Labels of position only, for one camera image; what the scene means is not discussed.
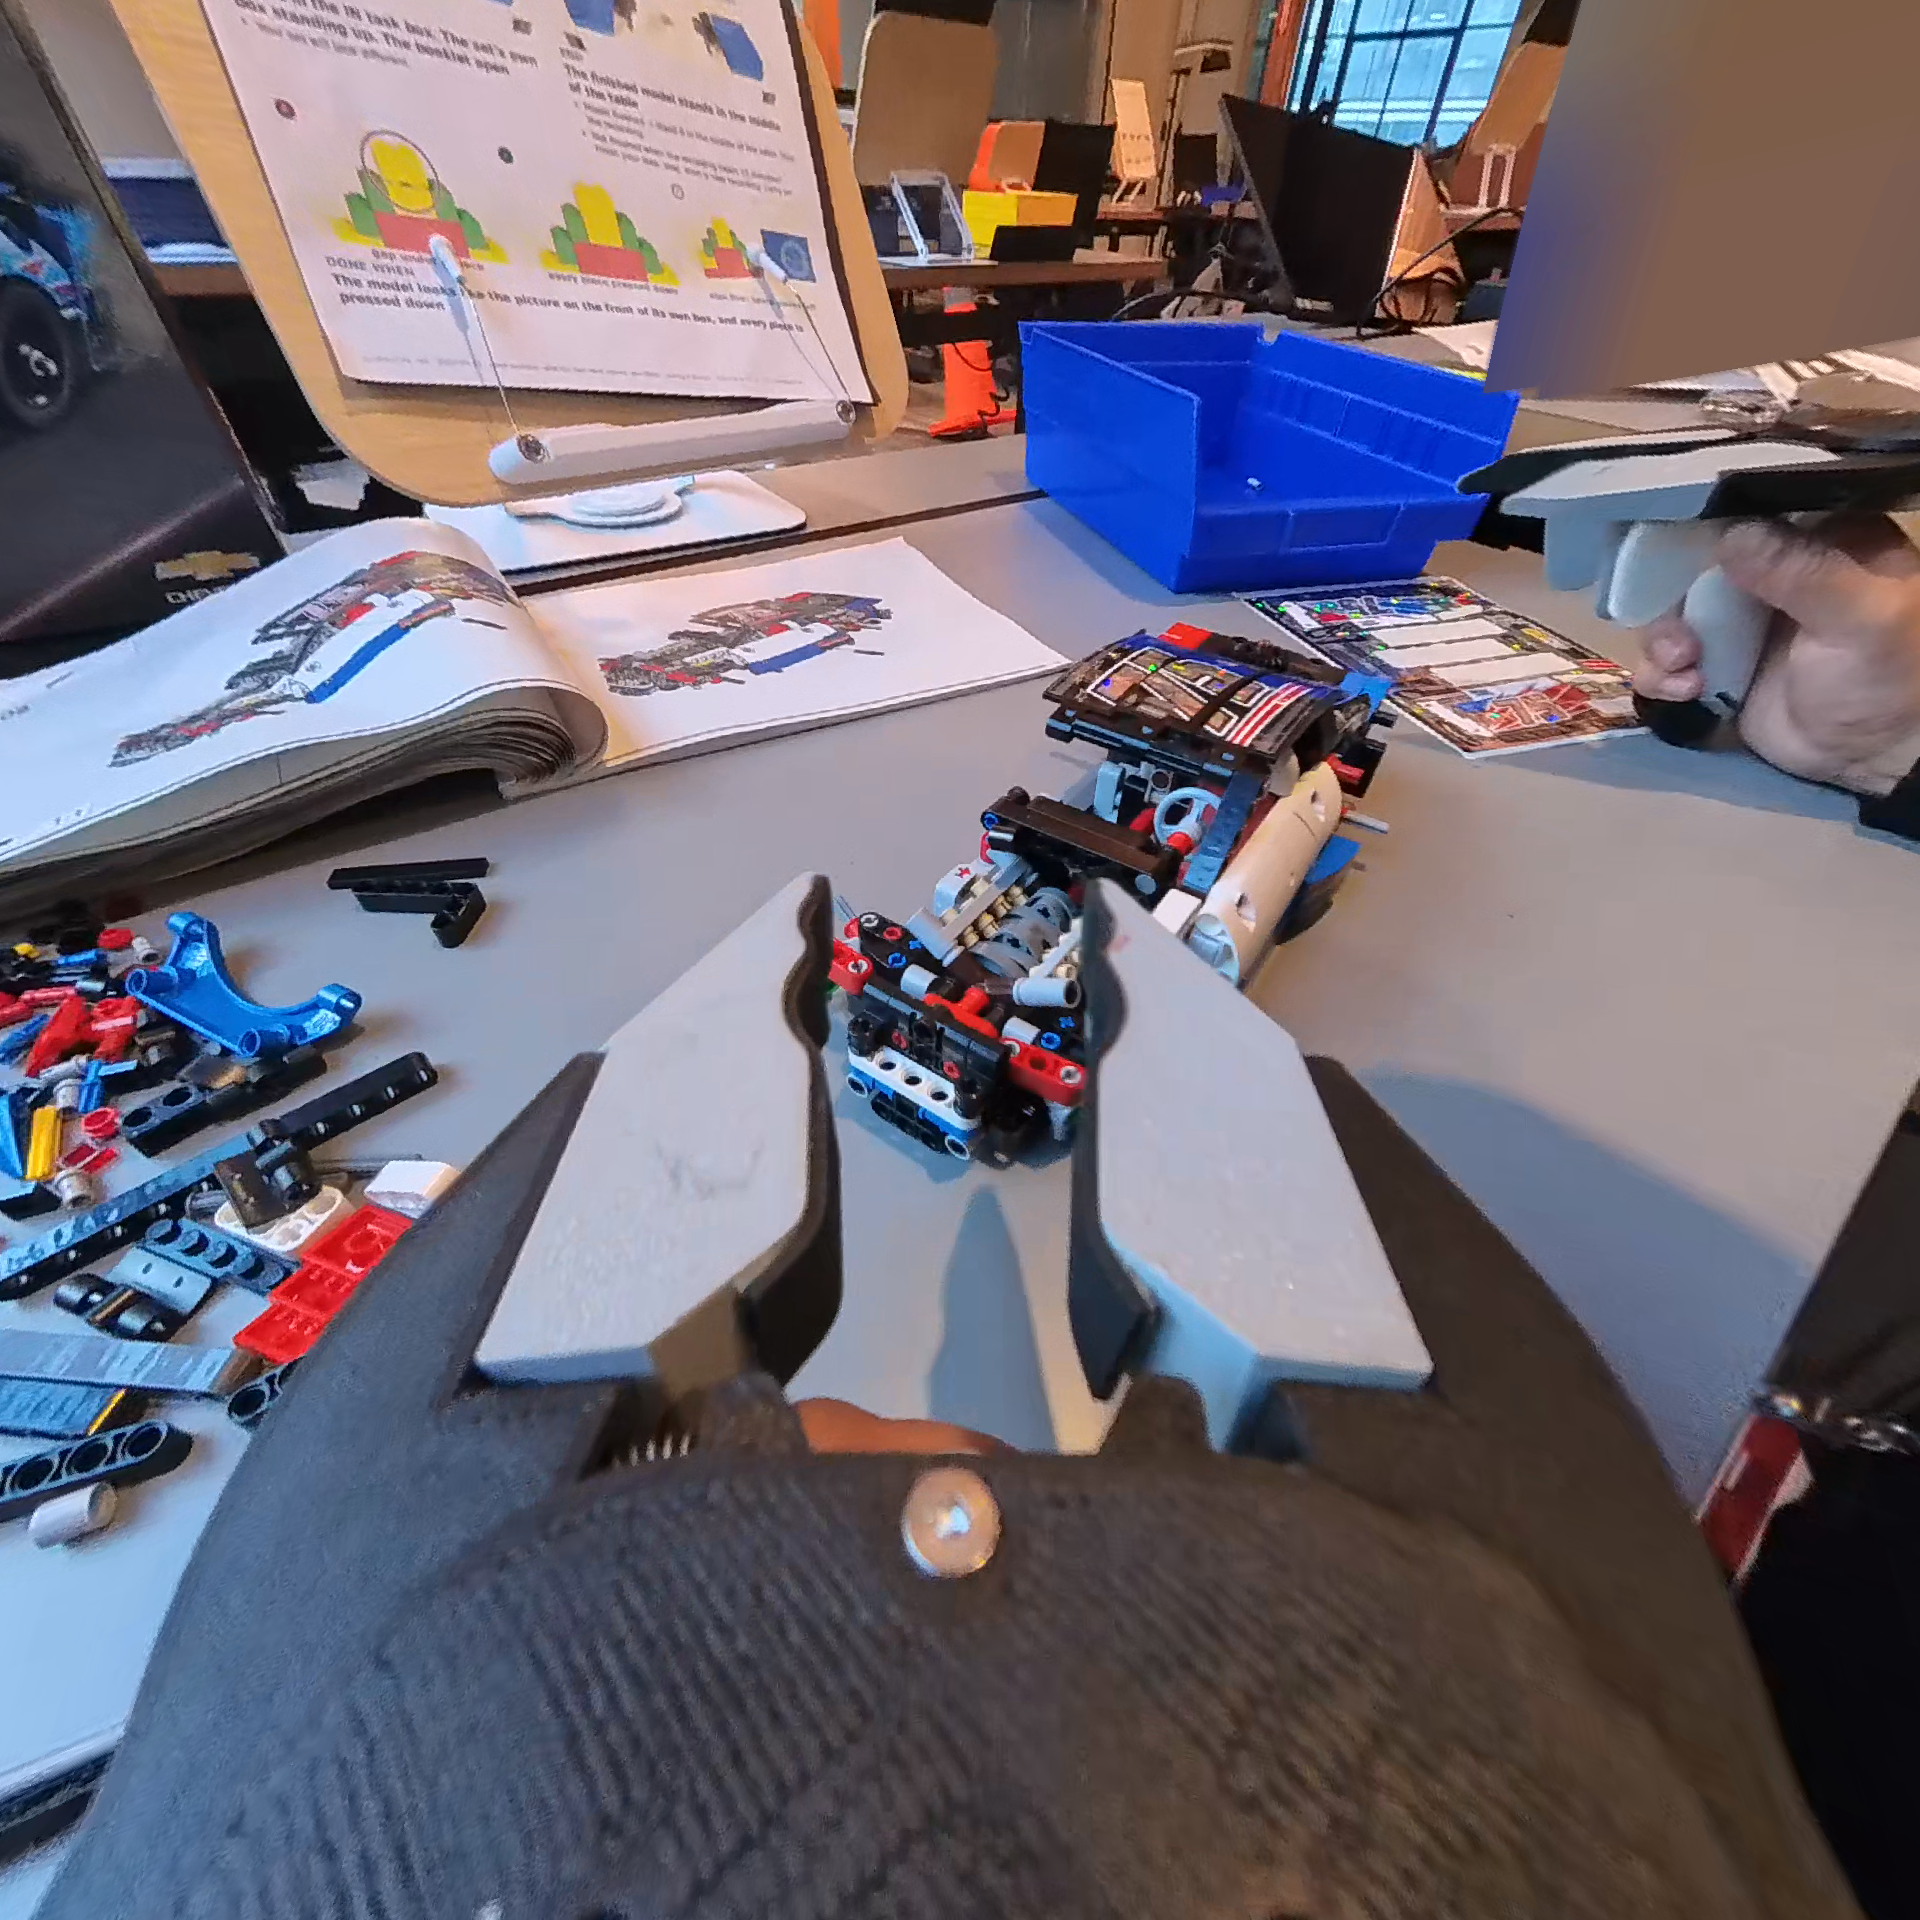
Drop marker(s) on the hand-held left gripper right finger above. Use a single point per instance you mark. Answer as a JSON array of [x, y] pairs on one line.
[[1262, 1204]]

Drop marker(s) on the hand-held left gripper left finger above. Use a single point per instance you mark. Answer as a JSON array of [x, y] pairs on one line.
[[663, 1185]]

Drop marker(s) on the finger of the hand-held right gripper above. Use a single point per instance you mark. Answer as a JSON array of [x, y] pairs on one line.
[[1621, 476], [1576, 547]]

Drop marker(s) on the holographic sticker sheet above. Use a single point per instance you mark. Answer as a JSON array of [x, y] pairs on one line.
[[1500, 662]]

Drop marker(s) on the pile of toy bricks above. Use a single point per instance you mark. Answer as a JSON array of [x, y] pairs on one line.
[[313, 1100]]

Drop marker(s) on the toy brick car model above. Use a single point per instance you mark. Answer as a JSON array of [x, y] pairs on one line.
[[1203, 706]]

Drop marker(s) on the person's right forearm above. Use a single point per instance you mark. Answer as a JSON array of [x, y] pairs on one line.
[[1901, 809]]

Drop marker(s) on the grey desk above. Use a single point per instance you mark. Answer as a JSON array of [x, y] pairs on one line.
[[1500, 973]]

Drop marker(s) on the person's right hand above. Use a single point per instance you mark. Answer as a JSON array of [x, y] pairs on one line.
[[1844, 662]]

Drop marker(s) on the blue storage bin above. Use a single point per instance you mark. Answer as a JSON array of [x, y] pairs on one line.
[[1274, 496]]

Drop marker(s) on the black angled brick beam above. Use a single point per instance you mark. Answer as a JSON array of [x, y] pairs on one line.
[[459, 915]]

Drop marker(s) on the black monitor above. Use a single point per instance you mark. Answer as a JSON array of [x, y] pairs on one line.
[[1324, 207]]

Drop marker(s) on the black straight brick beam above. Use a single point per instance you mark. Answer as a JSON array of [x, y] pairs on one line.
[[406, 871]]

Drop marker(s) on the large window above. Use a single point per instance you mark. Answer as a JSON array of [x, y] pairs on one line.
[[1406, 65]]

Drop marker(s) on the blue wishbone brick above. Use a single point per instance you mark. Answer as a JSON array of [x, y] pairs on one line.
[[208, 993]]

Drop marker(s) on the open instruction booklet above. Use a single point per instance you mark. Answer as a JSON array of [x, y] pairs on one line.
[[374, 673]]

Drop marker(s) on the orange plastic object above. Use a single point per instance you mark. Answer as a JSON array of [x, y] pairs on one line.
[[970, 392]]

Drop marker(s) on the yellow storage bin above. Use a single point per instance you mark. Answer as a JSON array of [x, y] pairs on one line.
[[1020, 222]]

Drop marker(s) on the clear acrylic sign holder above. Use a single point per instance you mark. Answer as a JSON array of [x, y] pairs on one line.
[[931, 213]]

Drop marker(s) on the wooden document stand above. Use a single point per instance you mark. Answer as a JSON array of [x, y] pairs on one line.
[[406, 452]]

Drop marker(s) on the toy car set box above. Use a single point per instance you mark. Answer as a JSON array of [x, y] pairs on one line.
[[123, 496]]

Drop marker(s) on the printed instruction sheet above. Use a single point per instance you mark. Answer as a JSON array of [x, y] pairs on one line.
[[602, 299]]

